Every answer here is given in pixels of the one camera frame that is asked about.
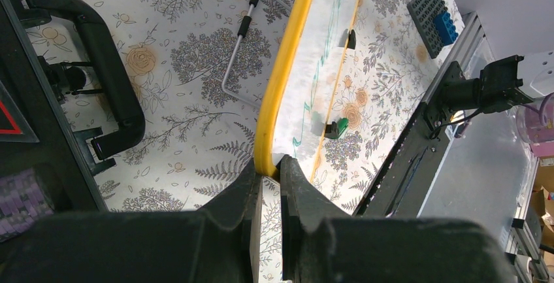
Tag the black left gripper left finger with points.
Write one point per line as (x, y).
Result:
(218, 242)

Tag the blue lego brick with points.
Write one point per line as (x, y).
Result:
(445, 28)

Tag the floral table mat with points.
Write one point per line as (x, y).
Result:
(198, 138)

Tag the yellow framed whiteboard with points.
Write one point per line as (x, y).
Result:
(296, 106)

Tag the grey lego baseplate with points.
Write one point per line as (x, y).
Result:
(423, 13)

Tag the black poker chip case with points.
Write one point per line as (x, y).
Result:
(47, 167)

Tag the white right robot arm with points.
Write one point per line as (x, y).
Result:
(499, 86)

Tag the black whiteboard foot clip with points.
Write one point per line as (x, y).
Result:
(348, 39)
(332, 130)

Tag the green marker cap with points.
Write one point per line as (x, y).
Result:
(341, 126)

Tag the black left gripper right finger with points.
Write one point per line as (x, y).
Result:
(321, 243)

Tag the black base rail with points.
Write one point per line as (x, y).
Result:
(401, 185)

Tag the metal whiteboard stand rod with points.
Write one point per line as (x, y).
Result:
(241, 34)

